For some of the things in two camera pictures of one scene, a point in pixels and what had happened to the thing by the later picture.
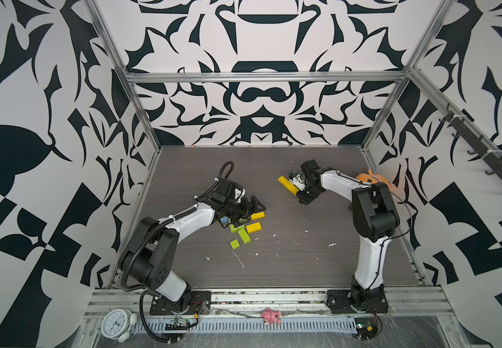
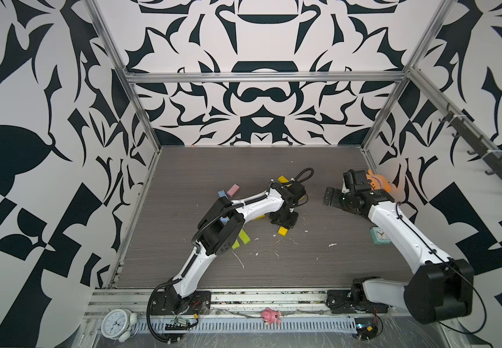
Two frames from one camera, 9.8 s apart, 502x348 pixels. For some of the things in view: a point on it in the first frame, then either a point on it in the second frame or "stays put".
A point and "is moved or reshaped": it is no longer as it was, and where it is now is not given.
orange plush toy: x=372 y=178 stays put
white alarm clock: x=117 y=323 stays put
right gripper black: x=302 y=199 to x=334 y=200
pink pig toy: x=269 y=316 stays put
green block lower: x=244 y=235 stays put
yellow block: x=257 y=215 is moved or reshaped
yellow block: x=254 y=227 to x=260 y=217
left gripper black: x=246 y=211 to x=288 y=223
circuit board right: x=366 y=328 stays put
